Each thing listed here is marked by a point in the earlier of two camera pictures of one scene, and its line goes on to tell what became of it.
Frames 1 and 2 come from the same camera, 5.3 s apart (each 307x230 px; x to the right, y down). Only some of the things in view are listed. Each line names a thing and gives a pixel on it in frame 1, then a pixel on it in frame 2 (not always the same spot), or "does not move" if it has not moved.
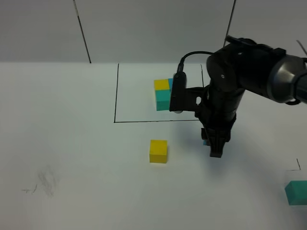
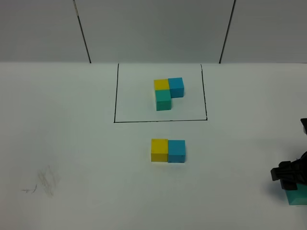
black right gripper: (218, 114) → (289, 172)
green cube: (296, 192) does not move
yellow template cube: (161, 84) does not move
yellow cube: (158, 151) does not move
